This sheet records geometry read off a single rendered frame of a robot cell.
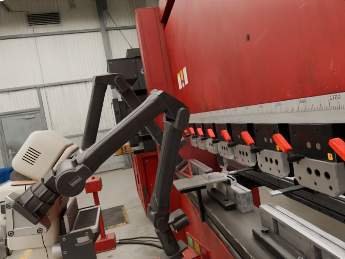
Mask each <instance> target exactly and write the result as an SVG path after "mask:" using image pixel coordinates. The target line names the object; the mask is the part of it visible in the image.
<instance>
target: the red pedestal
mask: <svg viewBox="0 0 345 259"><path fill-rule="evenodd" d="M102 187H103V185H102V179H101V177H96V178H95V177H94V176H92V178H91V179H87V180H86V186H85V191H86V194H88V193H93V198H94V204H95V205H96V206H98V205H100V201H99V196H98V191H101V189H102ZM100 228H101V233H100V235H99V237H98V239H97V241H96V242H95V243H94V247H95V252H96V254H98V253H102V252H106V251H110V250H114V249H116V235H115V232H113V233H108V234H105V229H104V223H103V218H102V212H101V217H100Z"/></svg>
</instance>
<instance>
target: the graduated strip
mask: <svg viewBox="0 0 345 259"><path fill-rule="evenodd" d="M343 108H345V92H340V93H336V94H329V95H322V96H315V97H308V98H301V99H294V100H286V101H279V102H273V103H266V104H258V105H251V106H244V107H237V108H230V109H223V110H216V111H212V112H204V113H197V114H190V118H189V119H198V118H213V117H228V116H244V115H259V114H274V113H289V112H304V111H313V110H328V109H343Z"/></svg>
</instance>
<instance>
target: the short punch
mask: <svg viewBox="0 0 345 259"><path fill-rule="evenodd" d="M217 161H218V164H219V165H220V167H221V168H223V169H225V170H227V168H226V167H227V166H228V164H227V158H225V157H222V156H220V154H219V153H217Z"/></svg>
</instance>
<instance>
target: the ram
mask: <svg viewBox="0 0 345 259"><path fill-rule="evenodd" d="M164 34H165V40H166V47H167V53H168V59H169V65H170V72H171V78H172V84H173V88H174V94H175V98H176V99H178V100H179V101H181V102H182V103H184V104H185V105H186V106H187V107H188V108H189V111H190V114H197V113H204V112H212V111H216V110H223V109H230V108H237V107H244V106H251V105H258V104H266V103H273V102H279V101H286V100H294V99H301V98H308V97H315V96H322V95H329V94H336V93H343V92H345V0H175V3H174V5H173V8H172V10H171V13H170V16H169V18H168V21H167V24H166V27H165V29H164ZM184 67H186V73H187V79H188V84H186V85H185V80H184V73H183V68H184ZM181 70H182V75H183V80H182V79H181V73H180V71H181ZM178 73H180V80H181V86H182V88H181V89H179V82H178V76H177V74H178ZM182 82H184V87H183V85H182ZM189 123H345V108H343V109H328V110H313V111H304V112H289V113H274V114H259V115H244V116H228V117H213V118H198V119H189Z"/></svg>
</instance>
